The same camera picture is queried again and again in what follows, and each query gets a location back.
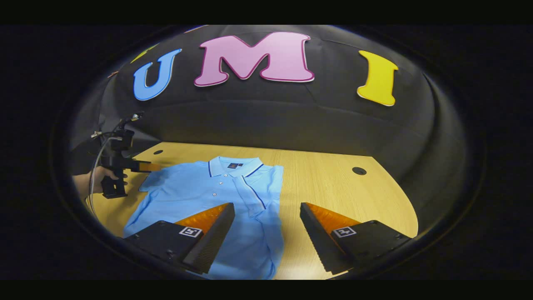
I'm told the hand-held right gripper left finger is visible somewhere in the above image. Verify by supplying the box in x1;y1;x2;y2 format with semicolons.
118;203;236;275

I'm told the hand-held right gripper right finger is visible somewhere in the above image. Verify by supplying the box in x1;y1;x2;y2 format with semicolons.
300;202;419;275

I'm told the light blue T-shirt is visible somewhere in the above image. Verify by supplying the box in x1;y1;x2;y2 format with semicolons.
123;156;284;280

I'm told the grey left gripper cable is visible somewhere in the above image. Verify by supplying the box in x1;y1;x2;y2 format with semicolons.
87;132;113;219

